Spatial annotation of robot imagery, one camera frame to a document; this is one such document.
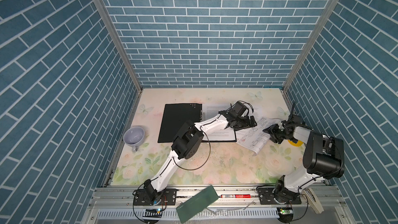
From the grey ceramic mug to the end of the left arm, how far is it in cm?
49

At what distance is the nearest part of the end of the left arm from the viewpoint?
2.44 feet

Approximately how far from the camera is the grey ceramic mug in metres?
0.86
